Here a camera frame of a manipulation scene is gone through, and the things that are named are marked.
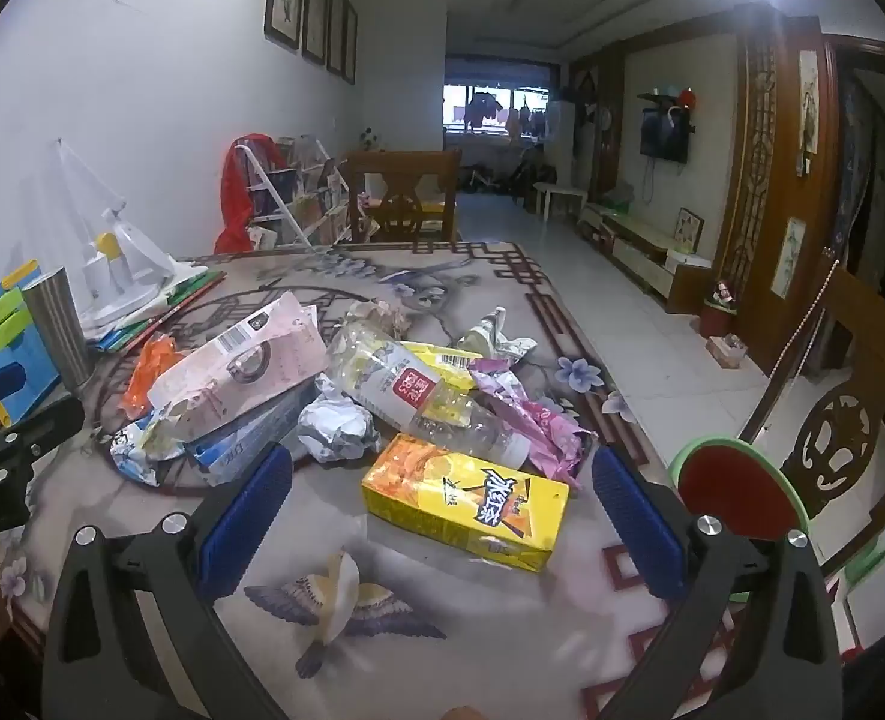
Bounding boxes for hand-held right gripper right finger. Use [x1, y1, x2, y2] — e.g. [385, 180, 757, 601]
[590, 446, 842, 720]

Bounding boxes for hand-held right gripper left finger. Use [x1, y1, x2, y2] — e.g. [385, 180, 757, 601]
[41, 444, 294, 720]

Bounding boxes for blue white milk carton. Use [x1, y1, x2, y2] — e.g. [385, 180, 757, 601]
[187, 382, 323, 487]

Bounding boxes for red bin with green rim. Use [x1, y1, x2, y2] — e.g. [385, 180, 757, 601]
[667, 439, 811, 601]

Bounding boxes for orange wrapper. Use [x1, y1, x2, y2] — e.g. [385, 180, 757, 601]
[122, 334, 188, 417]

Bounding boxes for pink snack wrapper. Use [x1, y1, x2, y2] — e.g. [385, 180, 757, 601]
[468, 358, 597, 488]

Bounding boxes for pink white paper bag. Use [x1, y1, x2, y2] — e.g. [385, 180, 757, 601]
[146, 292, 331, 443]

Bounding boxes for yellow drink carton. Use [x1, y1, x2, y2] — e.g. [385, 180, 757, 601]
[359, 433, 571, 573]

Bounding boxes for clear plastic bottle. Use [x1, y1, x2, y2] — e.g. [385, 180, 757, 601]
[328, 321, 531, 470]

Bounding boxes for steel cup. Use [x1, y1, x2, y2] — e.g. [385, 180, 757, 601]
[20, 268, 97, 393]

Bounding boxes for blue white snack wrapper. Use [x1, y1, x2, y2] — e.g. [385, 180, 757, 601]
[108, 420, 188, 487]

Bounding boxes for crumpled silver foil wrapper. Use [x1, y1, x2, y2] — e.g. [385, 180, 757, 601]
[296, 382, 383, 462]

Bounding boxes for stack of books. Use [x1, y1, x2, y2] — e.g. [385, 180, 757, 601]
[86, 270, 229, 353]

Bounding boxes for white desk lamp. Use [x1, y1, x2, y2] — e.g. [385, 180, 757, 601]
[52, 139, 211, 331]

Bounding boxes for tissue box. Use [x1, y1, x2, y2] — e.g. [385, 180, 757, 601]
[706, 335, 749, 370]

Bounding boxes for red pot with doll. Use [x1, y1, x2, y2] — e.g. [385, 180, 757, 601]
[701, 279, 739, 338]

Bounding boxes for crumpled white paper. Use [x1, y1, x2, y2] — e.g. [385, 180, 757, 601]
[344, 298, 413, 338]

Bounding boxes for crumpled silver printed wrapper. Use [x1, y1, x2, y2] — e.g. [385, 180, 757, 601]
[453, 306, 537, 361]

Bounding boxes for carved wooden chair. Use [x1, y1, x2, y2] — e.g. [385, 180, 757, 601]
[734, 262, 885, 578]

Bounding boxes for yellow wrapper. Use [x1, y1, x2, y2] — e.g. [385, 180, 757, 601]
[401, 341, 484, 391]

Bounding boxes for low television cabinet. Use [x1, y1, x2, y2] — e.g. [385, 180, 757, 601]
[577, 202, 713, 312]

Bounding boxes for red bag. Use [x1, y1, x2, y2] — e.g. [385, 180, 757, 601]
[213, 133, 286, 254]

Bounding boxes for small framed picture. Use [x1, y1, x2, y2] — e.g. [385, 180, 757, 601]
[674, 208, 706, 248]

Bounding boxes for small flower picture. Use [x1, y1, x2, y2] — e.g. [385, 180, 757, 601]
[772, 217, 807, 297]

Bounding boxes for white book rack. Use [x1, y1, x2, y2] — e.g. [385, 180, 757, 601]
[243, 136, 353, 248]

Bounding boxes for small white table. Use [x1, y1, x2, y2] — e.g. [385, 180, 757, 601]
[534, 181, 588, 222]

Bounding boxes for wooden chair with cushion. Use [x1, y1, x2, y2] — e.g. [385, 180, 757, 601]
[344, 150, 464, 245]

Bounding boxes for wooden partition screen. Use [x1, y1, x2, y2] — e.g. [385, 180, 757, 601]
[716, 15, 844, 376]

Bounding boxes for white refrigerator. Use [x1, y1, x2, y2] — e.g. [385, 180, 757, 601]
[543, 99, 580, 185]

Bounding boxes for tall scroll picture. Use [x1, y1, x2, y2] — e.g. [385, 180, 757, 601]
[798, 51, 820, 151]

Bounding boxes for white bead string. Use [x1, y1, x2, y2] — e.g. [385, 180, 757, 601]
[738, 264, 839, 436]

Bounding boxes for wall television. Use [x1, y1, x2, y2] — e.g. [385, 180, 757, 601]
[641, 106, 691, 164]

